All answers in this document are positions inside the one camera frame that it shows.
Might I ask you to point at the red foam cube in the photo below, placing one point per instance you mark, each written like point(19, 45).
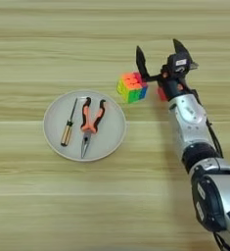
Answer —
point(161, 94)

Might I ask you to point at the multicoloured puzzle cube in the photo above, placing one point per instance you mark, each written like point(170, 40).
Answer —
point(131, 86)

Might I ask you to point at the round grey plate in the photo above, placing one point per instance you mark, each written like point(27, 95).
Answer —
point(54, 130)

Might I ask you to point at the orange and black needle-nose pliers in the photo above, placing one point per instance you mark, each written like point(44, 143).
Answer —
point(87, 125)

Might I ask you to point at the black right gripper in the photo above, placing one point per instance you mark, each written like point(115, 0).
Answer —
point(172, 86)

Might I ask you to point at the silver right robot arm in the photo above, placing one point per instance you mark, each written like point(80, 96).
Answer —
point(191, 121)

